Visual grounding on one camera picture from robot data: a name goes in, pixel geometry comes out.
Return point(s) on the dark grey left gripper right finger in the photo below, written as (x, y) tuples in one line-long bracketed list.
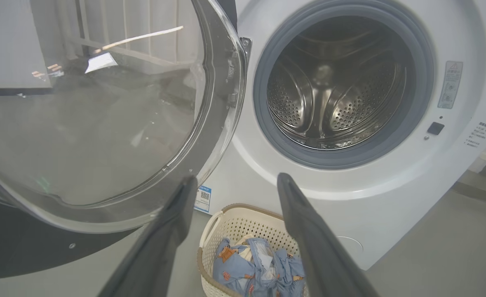
[(325, 264)]

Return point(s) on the round white filter cover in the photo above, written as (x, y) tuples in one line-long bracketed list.
[(352, 244)]

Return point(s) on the grey rubber door gasket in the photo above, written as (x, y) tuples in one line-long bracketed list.
[(261, 107)]

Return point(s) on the white front-load washing machine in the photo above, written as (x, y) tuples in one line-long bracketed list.
[(391, 198)]

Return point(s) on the grey warning sticker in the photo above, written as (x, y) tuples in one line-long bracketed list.
[(450, 84)]

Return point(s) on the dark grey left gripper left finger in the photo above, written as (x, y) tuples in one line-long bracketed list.
[(152, 260)]

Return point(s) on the blue energy label sticker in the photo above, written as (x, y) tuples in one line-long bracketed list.
[(203, 199)]

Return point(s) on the cream perforated laundry basket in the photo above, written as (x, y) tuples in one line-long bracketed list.
[(242, 222)]

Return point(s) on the stainless steel washing machine drum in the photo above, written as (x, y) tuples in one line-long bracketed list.
[(337, 107)]

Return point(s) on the small printed text label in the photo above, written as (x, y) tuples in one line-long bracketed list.
[(477, 134)]

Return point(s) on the blue garment with orange prints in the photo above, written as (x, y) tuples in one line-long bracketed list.
[(230, 270)]

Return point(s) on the round black glass washer door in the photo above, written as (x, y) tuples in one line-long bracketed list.
[(102, 136)]

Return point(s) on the metal door hinge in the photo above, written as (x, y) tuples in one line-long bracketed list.
[(245, 44)]

